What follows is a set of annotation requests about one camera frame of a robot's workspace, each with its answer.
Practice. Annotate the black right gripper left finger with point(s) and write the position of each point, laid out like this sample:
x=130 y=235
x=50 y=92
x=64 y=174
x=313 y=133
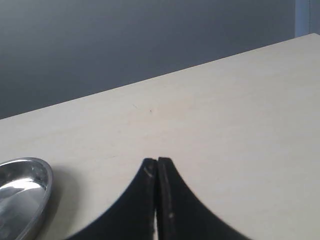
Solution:
x=132 y=216

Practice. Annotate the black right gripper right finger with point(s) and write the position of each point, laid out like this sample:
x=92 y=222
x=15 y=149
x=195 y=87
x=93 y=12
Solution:
x=181 y=215

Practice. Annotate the round steel tray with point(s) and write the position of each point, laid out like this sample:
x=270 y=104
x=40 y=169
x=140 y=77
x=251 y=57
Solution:
x=25 y=189

